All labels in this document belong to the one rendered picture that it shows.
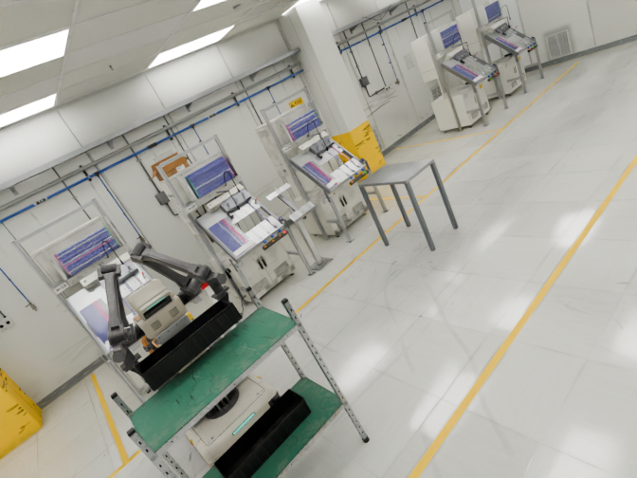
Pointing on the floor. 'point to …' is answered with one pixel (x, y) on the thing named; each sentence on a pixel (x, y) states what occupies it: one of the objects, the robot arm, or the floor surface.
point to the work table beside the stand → (389, 174)
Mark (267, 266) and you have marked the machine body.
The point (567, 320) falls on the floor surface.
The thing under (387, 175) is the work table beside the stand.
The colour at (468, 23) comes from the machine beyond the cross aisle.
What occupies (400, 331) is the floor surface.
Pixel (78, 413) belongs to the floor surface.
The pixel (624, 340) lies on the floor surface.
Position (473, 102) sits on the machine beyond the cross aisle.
